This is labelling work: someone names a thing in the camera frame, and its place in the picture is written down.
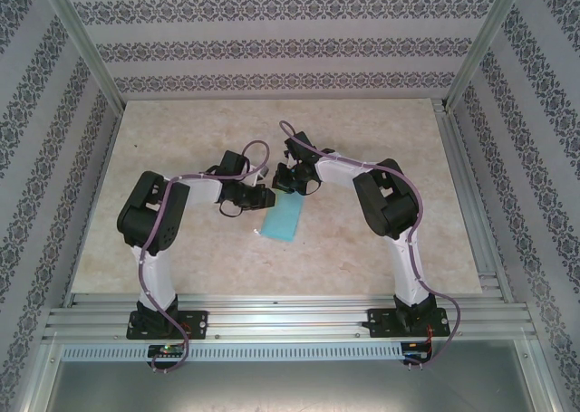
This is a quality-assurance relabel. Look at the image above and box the grey metal sheet panel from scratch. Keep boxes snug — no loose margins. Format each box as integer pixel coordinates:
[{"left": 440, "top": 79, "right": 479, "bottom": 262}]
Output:
[{"left": 34, "top": 339, "right": 558, "bottom": 412}]

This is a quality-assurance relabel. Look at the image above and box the small circuit board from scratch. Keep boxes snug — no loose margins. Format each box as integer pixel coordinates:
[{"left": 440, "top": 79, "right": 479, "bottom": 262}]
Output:
[
  {"left": 148, "top": 343, "right": 188, "bottom": 358},
  {"left": 402, "top": 341, "right": 431, "bottom": 361}
]

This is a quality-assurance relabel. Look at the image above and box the wide aluminium rail beam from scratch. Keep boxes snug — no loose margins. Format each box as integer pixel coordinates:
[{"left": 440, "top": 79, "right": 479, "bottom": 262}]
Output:
[{"left": 43, "top": 292, "right": 538, "bottom": 343}]

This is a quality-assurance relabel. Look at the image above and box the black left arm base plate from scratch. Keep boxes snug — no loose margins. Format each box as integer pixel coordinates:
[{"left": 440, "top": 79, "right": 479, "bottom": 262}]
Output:
[{"left": 126, "top": 310, "right": 210, "bottom": 341}]

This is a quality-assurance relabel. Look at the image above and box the white slotted cable duct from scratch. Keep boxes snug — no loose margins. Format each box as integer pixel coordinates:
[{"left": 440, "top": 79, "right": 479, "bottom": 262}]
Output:
[{"left": 61, "top": 342, "right": 407, "bottom": 362}]

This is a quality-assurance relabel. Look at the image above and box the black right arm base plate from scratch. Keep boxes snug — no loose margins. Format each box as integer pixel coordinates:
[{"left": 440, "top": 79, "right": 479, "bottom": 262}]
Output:
[{"left": 365, "top": 307, "right": 450, "bottom": 340}]

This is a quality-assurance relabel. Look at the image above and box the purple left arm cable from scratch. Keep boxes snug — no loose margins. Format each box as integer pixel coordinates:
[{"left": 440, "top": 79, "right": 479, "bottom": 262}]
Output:
[{"left": 138, "top": 139, "right": 272, "bottom": 376}]

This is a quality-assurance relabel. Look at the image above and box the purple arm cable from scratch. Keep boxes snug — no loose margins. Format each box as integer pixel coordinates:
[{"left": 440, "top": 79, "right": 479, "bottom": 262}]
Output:
[
  {"left": 138, "top": 139, "right": 272, "bottom": 376},
  {"left": 279, "top": 120, "right": 464, "bottom": 372}
]

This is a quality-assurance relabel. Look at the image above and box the grooved aluminium rail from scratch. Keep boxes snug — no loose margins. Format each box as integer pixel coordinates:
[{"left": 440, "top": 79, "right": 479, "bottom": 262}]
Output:
[{"left": 432, "top": 99, "right": 516, "bottom": 302}]

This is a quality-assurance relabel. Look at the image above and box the aluminium frame post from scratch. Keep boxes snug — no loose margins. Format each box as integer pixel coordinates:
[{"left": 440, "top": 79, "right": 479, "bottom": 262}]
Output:
[
  {"left": 40, "top": 0, "right": 128, "bottom": 112},
  {"left": 443, "top": 0, "right": 531, "bottom": 112}
]

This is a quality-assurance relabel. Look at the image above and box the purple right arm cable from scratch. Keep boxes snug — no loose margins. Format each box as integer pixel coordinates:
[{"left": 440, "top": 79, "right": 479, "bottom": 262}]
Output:
[{"left": 279, "top": 120, "right": 464, "bottom": 372}]

